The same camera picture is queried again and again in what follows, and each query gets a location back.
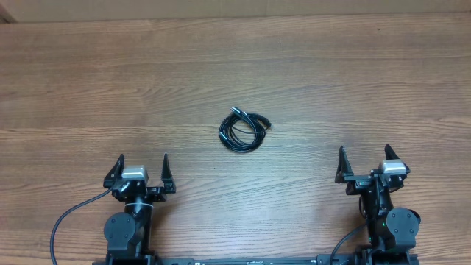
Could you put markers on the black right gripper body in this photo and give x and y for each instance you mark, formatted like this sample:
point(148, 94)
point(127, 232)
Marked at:
point(357, 182)

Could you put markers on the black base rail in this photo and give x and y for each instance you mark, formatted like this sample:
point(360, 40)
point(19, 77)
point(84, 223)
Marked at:
point(257, 260)

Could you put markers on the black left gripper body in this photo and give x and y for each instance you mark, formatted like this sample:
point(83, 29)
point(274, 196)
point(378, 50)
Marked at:
point(154, 194)

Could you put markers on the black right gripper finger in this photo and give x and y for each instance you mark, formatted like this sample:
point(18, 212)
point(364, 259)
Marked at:
point(390, 153)
point(344, 173)

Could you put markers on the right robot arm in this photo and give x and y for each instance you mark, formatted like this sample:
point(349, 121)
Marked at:
point(391, 231)

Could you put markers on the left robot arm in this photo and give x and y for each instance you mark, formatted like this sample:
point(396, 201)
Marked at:
point(128, 232)

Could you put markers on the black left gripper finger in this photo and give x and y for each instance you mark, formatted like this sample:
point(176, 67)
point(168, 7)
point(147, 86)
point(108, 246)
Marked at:
point(115, 173)
point(169, 186)

